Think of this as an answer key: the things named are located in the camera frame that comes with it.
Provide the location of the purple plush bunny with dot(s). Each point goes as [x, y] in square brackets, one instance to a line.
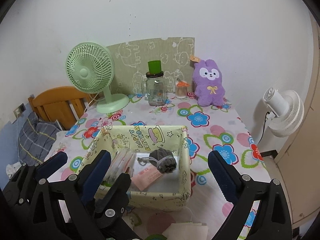
[210, 90]

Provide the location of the beige door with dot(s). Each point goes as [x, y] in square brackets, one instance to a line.
[305, 155]

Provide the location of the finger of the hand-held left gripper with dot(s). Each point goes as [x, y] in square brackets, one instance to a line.
[56, 159]
[117, 187]

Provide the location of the green cartoon print board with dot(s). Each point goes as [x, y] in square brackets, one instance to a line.
[155, 50]

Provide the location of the wooden chair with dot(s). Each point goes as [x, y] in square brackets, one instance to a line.
[57, 100]

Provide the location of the cotton swab jar orange lid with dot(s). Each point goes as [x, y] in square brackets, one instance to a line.
[181, 91]

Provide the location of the yellow cartoon print storage box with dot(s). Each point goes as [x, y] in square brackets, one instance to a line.
[183, 165]

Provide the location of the pink packet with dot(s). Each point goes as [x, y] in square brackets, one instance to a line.
[147, 178]

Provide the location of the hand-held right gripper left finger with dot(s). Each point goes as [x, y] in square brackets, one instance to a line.
[97, 170]

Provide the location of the grey plaid pillow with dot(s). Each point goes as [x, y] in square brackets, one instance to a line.
[35, 137]

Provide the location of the glass jar with green lid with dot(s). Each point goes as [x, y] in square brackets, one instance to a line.
[156, 92]

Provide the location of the white standing fan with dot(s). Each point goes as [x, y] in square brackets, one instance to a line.
[285, 112]

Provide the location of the green desk fan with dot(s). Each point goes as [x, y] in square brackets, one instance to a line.
[85, 72]

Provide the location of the clear plastic packets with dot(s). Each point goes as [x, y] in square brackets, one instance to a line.
[120, 165]

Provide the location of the white crumpled cloth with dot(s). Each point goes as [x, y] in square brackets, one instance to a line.
[11, 171]

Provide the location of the wall socket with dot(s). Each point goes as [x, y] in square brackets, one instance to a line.
[19, 110]

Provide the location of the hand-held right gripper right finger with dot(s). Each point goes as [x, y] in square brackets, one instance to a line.
[221, 173]

